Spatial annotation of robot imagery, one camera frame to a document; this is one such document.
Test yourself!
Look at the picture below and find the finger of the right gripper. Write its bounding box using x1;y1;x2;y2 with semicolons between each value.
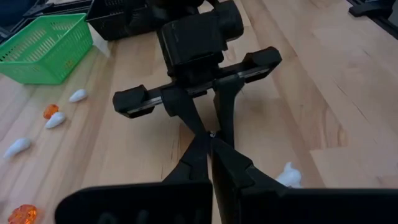
160;86;211;139
213;75;246;147

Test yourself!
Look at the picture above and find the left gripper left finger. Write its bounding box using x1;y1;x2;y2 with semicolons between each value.
55;133;213;224

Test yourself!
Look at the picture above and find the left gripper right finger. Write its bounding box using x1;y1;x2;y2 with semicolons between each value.
211;138;398;224

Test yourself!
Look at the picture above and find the white ghost figure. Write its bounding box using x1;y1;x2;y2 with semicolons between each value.
275;161;302;189
2;138;32;160
68;88;88;103
45;111;66;130

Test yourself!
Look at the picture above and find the orange translucent pumpkin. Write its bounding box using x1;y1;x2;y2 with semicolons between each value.
42;104;60;120
7;204;38;224

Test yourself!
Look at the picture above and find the black plastic basket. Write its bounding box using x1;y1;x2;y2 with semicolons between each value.
85;0;175;42

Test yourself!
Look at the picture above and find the green plastic basket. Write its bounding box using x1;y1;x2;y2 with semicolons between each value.
0;12;94;85

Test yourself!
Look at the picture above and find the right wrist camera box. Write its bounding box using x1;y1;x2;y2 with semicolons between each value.
157;11;229;84

